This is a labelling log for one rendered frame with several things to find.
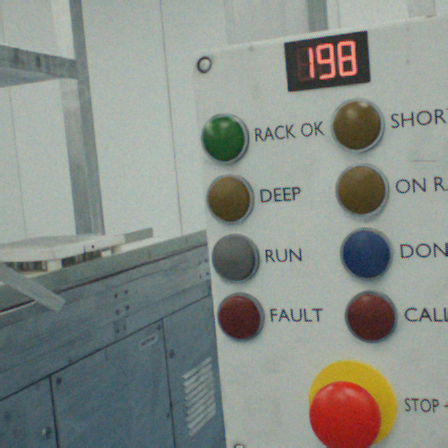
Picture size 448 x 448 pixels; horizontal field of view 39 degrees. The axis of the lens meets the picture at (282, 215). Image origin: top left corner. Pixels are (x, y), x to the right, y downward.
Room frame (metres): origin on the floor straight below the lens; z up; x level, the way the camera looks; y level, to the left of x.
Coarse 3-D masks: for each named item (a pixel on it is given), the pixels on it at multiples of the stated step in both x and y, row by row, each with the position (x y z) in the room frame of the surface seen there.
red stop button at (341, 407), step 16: (336, 384) 0.34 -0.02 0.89; (352, 384) 0.34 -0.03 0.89; (320, 400) 0.34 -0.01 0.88; (336, 400) 0.33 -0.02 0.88; (352, 400) 0.33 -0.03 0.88; (368, 400) 0.33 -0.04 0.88; (320, 416) 0.34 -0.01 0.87; (336, 416) 0.33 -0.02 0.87; (352, 416) 0.33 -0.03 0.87; (368, 416) 0.33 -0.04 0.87; (320, 432) 0.34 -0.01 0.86; (336, 432) 0.33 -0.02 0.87; (352, 432) 0.33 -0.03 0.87; (368, 432) 0.33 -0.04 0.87
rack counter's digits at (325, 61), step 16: (304, 48) 0.36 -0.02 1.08; (320, 48) 0.36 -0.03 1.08; (336, 48) 0.35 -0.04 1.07; (352, 48) 0.35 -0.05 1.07; (304, 64) 0.36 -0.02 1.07; (320, 64) 0.36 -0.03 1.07; (336, 64) 0.35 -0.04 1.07; (352, 64) 0.35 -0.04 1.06; (304, 80) 0.36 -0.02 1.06; (320, 80) 0.36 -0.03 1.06
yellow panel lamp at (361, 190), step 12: (360, 168) 0.35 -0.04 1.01; (348, 180) 0.35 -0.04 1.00; (360, 180) 0.35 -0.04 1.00; (372, 180) 0.34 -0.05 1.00; (348, 192) 0.35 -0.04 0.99; (360, 192) 0.35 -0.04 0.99; (372, 192) 0.34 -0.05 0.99; (384, 192) 0.35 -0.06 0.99; (348, 204) 0.35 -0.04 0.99; (360, 204) 0.35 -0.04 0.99; (372, 204) 0.35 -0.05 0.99
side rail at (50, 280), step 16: (176, 240) 1.64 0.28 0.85; (192, 240) 1.72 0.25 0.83; (112, 256) 1.36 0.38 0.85; (128, 256) 1.42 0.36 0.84; (144, 256) 1.48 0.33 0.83; (48, 272) 1.17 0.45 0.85; (64, 272) 1.21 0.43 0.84; (80, 272) 1.25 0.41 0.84; (96, 272) 1.30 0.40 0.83; (0, 288) 1.05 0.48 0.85; (48, 288) 1.16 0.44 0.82; (0, 304) 1.04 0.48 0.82
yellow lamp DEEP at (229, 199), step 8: (216, 184) 0.38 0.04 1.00; (224, 184) 0.37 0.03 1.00; (232, 184) 0.37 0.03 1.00; (240, 184) 0.37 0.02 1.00; (216, 192) 0.37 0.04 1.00; (224, 192) 0.37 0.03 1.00; (232, 192) 0.37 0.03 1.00; (240, 192) 0.37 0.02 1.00; (248, 192) 0.37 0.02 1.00; (216, 200) 0.37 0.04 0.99; (224, 200) 0.37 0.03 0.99; (232, 200) 0.37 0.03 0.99; (240, 200) 0.37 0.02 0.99; (248, 200) 0.37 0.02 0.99; (216, 208) 0.38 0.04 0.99; (224, 208) 0.37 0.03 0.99; (232, 208) 0.37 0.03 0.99; (240, 208) 0.37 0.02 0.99; (224, 216) 0.37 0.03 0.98; (232, 216) 0.37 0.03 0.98; (240, 216) 0.37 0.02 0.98
